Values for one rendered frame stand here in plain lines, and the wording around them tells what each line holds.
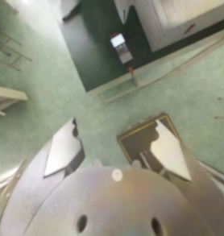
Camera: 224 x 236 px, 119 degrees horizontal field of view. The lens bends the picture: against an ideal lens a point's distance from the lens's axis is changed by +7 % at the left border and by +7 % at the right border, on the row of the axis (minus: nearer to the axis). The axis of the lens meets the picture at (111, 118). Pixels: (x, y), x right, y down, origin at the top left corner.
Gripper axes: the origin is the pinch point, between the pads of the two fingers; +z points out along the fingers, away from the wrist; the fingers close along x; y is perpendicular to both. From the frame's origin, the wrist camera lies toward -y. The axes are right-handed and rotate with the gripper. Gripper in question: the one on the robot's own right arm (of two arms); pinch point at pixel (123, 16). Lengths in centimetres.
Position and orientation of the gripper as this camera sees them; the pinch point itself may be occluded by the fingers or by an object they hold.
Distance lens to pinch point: 46.2
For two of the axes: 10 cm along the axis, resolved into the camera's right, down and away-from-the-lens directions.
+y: 4.2, 8.8, -2.3
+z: 1.8, 1.6, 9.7
